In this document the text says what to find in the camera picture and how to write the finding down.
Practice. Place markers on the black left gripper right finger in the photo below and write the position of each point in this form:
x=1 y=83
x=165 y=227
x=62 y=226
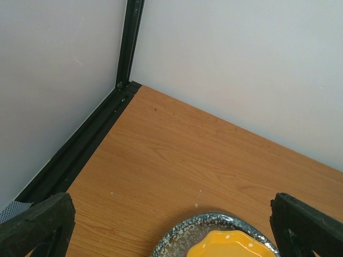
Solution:
x=301 y=230

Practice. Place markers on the orange white dotted plate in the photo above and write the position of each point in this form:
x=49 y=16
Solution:
x=228 y=243

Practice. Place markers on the speckled grey large plate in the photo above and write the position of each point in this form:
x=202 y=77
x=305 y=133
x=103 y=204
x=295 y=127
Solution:
x=181 y=237

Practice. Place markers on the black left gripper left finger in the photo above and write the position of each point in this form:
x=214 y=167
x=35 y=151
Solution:
x=43 y=230

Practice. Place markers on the black aluminium frame rail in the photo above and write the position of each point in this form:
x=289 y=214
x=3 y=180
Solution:
x=64 y=167

